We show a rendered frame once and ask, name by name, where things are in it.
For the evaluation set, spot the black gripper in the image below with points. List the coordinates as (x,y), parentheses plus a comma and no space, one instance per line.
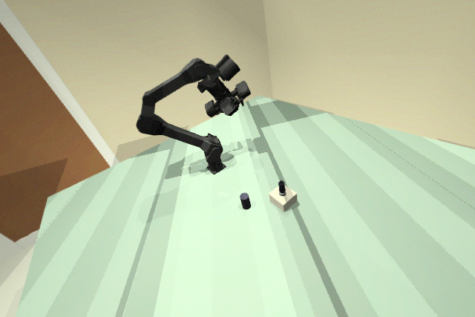
(241,91)

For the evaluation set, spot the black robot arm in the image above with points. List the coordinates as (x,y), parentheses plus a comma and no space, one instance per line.
(150,123)

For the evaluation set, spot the beige square block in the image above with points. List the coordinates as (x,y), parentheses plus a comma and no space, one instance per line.
(283,202)

